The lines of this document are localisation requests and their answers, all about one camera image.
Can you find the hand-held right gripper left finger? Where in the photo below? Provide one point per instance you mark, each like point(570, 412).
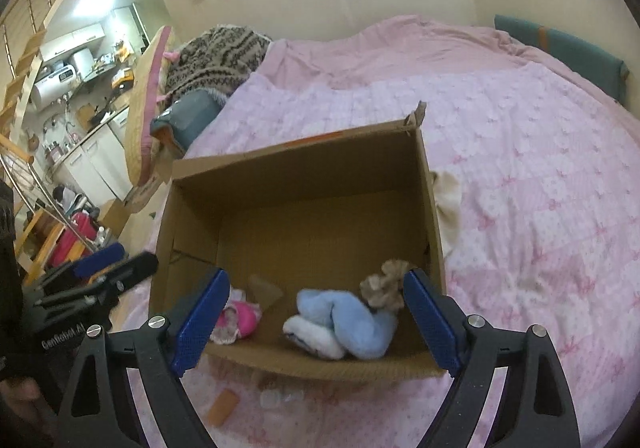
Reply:
point(195, 328)

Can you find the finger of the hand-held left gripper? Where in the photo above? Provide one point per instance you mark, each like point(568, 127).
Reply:
point(130, 270)
point(100, 258)

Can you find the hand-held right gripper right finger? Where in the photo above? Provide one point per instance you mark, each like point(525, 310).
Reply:
point(432, 323)

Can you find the pink soft toy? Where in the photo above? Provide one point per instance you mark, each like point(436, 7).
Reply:
point(242, 320)

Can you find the beige fluffy scrunchie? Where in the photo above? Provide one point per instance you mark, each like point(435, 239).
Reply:
point(382, 288)

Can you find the translucent plastic piece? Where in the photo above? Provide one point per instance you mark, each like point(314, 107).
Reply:
point(265, 292)

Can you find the light blue plush toy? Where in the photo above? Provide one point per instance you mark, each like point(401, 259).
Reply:
point(345, 323)

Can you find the brown cardboard box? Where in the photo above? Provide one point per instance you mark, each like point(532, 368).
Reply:
point(325, 228)

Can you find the person's left hand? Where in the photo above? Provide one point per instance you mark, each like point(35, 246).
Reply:
point(22, 403)

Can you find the red bag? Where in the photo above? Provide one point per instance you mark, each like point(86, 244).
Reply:
point(75, 235)

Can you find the wooden rack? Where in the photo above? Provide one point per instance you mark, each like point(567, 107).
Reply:
point(37, 238)

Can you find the patterned floor mat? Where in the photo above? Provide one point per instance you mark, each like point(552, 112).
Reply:
point(145, 193)

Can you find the tan rectangular pad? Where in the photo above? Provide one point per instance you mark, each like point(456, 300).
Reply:
point(223, 406)

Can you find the metal railing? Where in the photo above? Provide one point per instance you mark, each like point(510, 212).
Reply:
point(45, 193)

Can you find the white kitchen base cabinets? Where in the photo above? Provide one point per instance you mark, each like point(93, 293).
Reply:
point(95, 162)

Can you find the clear plastic wrapper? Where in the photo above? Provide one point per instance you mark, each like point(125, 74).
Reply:
point(280, 398)

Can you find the cream cloth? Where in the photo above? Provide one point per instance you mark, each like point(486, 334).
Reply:
point(447, 208)

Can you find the yellow pillow with pink trim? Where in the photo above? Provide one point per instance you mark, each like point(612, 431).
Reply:
point(145, 112)

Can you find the teal grey cushion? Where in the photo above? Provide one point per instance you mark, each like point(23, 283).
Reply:
point(190, 120)

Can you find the white water heater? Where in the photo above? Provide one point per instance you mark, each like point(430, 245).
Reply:
point(50, 92)

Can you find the white microwave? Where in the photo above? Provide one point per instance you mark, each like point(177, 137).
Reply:
point(59, 75)

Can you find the white cylindrical appliance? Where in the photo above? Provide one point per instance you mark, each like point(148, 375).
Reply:
point(82, 62)

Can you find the wooden staircase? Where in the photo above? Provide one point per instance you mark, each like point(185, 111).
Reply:
point(30, 42)

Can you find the patterned knit blanket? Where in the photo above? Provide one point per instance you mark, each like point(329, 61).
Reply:
point(220, 57)

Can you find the white tall cabinet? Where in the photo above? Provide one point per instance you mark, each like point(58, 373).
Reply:
point(131, 25)

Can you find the long teal cushion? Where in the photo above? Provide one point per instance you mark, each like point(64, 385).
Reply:
point(565, 50)

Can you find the white kitchen wall cabinets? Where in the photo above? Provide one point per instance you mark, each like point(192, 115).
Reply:
point(75, 40)

